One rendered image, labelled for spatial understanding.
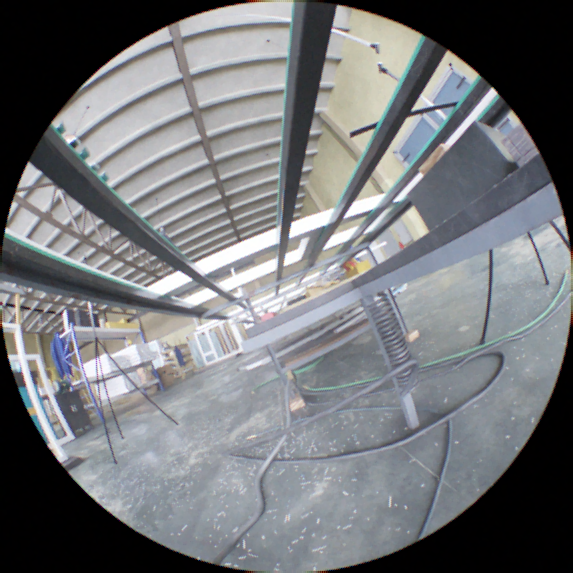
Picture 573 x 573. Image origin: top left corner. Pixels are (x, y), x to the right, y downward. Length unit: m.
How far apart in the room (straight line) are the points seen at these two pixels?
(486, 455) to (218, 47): 8.57
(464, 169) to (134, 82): 8.09
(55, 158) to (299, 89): 0.32
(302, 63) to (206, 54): 7.79
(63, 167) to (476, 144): 0.55
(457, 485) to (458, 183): 0.66
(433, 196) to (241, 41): 8.05
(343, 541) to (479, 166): 0.80
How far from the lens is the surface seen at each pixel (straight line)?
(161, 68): 8.01
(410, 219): 7.74
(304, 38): 0.30
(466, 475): 0.66
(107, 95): 8.31
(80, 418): 4.36
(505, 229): 0.29
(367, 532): 0.64
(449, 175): 0.40
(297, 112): 0.34
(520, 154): 0.29
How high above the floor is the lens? 0.57
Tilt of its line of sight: 8 degrees up
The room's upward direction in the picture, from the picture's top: 25 degrees counter-clockwise
